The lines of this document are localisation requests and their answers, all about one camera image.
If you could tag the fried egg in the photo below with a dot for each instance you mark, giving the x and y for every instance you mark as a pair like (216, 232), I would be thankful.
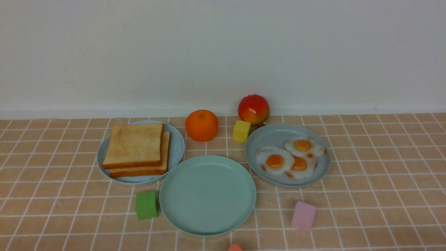
(304, 147)
(274, 160)
(302, 168)

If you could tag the toast slice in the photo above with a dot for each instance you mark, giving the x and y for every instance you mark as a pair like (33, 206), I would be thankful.
(134, 145)
(140, 171)

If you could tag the yellow cube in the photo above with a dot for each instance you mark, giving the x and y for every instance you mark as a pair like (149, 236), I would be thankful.
(241, 131)

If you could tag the orange fruit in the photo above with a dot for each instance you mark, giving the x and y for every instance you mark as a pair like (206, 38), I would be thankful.
(201, 125)

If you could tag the red apple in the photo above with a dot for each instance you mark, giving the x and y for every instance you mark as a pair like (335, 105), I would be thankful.
(254, 109)

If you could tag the grey-blue right plate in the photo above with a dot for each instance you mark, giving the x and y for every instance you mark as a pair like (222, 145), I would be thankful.
(276, 135)

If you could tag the teal centre plate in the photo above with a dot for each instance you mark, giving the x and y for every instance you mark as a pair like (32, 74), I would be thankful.
(207, 196)

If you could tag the fried egg back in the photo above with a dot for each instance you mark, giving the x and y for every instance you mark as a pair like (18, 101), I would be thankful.
(304, 147)

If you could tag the green cube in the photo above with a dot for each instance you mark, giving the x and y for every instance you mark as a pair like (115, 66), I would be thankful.
(146, 205)

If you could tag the pink cube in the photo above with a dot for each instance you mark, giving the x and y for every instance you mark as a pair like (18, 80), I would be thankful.
(303, 216)

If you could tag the red-orange cube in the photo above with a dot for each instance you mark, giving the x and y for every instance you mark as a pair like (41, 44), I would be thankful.
(235, 247)

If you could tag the checked orange tablecloth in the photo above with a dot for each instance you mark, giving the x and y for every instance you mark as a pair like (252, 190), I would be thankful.
(385, 191)

